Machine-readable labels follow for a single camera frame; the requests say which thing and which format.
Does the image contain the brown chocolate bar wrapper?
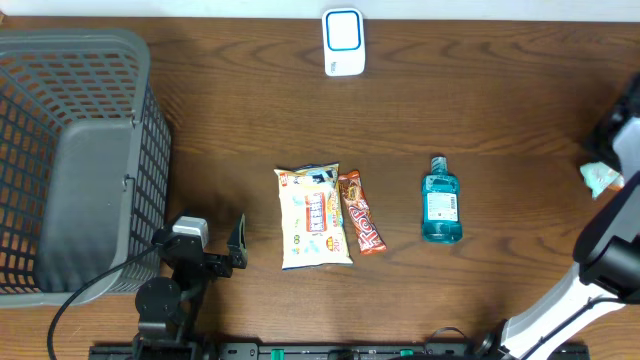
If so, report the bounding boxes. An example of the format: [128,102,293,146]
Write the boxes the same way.
[338,170,387,255]

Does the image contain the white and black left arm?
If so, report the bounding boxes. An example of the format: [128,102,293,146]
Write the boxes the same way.
[132,215,248,360]

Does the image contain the white barcode scanner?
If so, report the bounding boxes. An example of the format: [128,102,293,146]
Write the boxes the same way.
[322,8,366,77]

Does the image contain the white snack bag red label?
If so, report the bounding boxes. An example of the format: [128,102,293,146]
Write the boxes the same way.
[274,163,353,270]

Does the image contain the grey plastic shopping basket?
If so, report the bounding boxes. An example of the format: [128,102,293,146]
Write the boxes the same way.
[1,29,171,308]

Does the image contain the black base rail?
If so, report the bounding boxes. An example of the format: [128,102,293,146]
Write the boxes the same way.
[89,341,591,360]

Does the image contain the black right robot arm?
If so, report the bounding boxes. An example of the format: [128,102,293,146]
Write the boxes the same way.
[476,75,639,359]

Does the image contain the teal wet wipes pack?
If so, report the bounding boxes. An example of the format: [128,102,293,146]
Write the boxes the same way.
[579,162,624,199]

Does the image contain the blue mouthwash bottle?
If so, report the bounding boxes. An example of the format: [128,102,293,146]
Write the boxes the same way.
[421,156,463,244]

